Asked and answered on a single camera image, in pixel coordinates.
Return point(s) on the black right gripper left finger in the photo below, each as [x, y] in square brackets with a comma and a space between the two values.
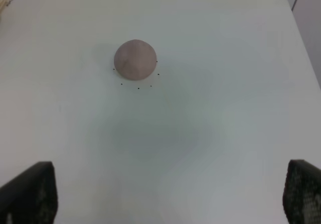
[31, 197]

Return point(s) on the pink peach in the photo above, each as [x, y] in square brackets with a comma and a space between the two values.
[135, 60]

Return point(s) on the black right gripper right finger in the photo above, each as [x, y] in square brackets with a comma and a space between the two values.
[301, 196]

